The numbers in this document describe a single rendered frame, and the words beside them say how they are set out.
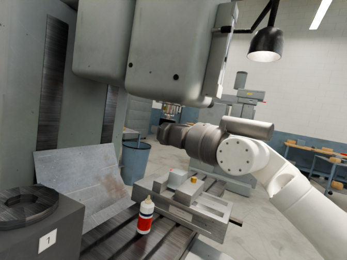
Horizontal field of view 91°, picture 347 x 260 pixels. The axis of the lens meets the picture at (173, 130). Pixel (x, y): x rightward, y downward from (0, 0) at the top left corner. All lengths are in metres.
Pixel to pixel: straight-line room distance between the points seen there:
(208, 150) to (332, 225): 0.20
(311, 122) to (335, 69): 1.67
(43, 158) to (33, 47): 0.33
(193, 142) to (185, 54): 0.18
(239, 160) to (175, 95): 0.18
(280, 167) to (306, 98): 6.71
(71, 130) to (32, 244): 0.48
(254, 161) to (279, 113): 6.66
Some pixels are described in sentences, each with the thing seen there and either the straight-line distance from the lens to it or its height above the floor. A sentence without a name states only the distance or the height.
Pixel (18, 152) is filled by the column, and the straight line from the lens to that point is 0.68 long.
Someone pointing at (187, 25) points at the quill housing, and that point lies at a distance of 0.40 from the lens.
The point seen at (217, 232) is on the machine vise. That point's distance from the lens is 0.61.
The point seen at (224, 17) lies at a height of 1.52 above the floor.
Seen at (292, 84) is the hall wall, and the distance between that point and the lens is 7.10.
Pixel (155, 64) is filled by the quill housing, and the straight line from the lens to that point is 0.41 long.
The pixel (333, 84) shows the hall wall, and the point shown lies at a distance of 7.26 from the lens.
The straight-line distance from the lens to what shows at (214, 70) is 0.43.
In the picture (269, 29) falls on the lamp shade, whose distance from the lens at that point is 0.46.
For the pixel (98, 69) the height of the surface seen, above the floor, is 1.36.
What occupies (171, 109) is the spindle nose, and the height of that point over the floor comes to 1.29.
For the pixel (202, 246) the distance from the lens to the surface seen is 0.72.
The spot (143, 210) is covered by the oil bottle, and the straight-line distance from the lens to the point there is 0.54.
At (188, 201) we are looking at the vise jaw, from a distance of 0.59.
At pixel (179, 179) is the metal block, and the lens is 0.63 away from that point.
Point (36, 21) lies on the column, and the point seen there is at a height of 1.46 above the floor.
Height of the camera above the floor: 1.29
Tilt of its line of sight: 7 degrees down
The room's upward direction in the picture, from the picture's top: 10 degrees clockwise
